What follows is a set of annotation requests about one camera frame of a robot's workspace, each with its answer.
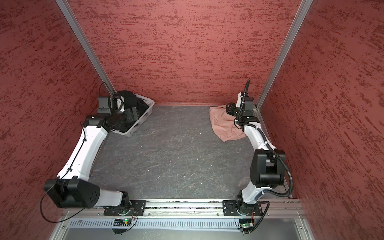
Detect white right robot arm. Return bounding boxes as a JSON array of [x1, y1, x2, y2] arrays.
[[226, 102, 294, 216]]

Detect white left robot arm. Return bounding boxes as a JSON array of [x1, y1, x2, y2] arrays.
[[44, 114, 132, 209]]

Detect aluminium corner post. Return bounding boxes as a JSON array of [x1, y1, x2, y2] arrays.
[[56, 0, 116, 95], [255, 0, 315, 110]]

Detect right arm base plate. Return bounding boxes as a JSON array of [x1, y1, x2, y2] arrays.
[[222, 200, 263, 217]]

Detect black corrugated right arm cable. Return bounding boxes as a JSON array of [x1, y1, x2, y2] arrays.
[[233, 78, 295, 233]]

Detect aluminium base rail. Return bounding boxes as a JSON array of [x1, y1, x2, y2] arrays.
[[61, 198, 305, 219]]

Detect white plastic laundry basket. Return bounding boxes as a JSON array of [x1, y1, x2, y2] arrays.
[[114, 94, 155, 137]]

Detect right circuit board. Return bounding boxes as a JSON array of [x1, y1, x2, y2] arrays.
[[239, 219, 255, 232]]

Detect black shorts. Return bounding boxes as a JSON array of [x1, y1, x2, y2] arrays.
[[106, 91, 149, 133]]

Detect left circuit board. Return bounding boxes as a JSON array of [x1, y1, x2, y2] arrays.
[[113, 219, 132, 228]]

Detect white slotted cable duct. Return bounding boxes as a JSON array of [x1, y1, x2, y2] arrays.
[[68, 218, 239, 230]]

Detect circuit board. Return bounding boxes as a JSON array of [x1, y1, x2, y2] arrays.
[[113, 219, 132, 228], [239, 219, 255, 232]]

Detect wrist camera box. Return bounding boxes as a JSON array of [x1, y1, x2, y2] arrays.
[[97, 95, 125, 115], [236, 92, 254, 111]]

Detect pink shorts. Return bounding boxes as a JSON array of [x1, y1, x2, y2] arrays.
[[209, 105, 246, 142]]

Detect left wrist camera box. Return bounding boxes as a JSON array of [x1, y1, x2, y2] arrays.
[[97, 95, 125, 115]]

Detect right aluminium corner post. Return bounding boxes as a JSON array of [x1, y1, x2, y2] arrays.
[[255, 0, 315, 110]]

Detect left aluminium corner post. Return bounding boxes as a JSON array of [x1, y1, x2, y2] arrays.
[[56, 0, 116, 95]]

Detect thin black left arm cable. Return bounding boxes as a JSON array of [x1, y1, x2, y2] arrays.
[[39, 81, 115, 224]]

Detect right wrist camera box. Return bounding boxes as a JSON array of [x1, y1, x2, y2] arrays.
[[236, 92, 254, 111]]

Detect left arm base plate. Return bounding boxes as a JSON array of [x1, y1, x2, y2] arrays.
[[104, 200, 147, 217]]

